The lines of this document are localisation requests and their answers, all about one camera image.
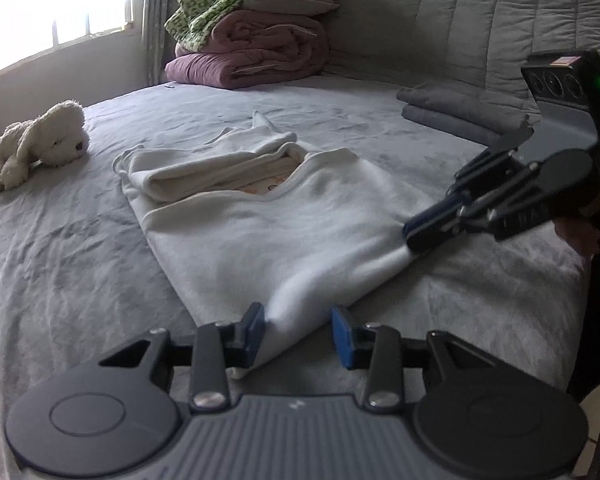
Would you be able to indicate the window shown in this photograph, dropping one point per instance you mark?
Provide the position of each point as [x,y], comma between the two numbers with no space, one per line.
[55,0]

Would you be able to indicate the pink pillow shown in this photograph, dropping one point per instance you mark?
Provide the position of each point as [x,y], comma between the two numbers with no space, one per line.
[290,1]

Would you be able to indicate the white plush dog toy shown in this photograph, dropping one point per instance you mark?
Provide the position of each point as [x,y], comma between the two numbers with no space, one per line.
[55,130]

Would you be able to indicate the grey bed sheet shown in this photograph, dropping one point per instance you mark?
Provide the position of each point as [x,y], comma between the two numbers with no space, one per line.
[80,260]

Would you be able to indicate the white long-sleeve shirt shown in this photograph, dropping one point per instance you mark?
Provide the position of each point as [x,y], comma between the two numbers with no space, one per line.
[280,240]

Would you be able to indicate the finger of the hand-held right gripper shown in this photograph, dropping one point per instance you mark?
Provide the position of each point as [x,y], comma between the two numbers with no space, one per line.
[430,215]
[432,237]

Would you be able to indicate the green patterned blanket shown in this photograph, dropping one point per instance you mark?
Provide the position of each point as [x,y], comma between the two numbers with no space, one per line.
[205,5]

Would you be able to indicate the grey quilted headboard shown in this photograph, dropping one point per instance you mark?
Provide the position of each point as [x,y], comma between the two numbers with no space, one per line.
[455,20]

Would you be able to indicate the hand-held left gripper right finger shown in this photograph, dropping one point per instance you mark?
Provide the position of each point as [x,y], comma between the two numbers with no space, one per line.
[341,332]

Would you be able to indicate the person's right hand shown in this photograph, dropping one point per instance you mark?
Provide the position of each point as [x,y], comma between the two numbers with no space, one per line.
[577,235]

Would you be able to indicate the grey curtain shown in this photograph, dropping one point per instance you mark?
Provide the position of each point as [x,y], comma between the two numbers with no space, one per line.
[160,20]

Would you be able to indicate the folded pink quilt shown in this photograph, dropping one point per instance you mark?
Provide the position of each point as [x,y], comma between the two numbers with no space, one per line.
[250,55]

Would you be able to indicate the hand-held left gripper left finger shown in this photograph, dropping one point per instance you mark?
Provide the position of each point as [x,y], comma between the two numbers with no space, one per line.
[255,325]

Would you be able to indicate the folded grey towel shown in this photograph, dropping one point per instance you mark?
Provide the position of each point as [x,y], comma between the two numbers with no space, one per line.
[440,125]
[455,102]

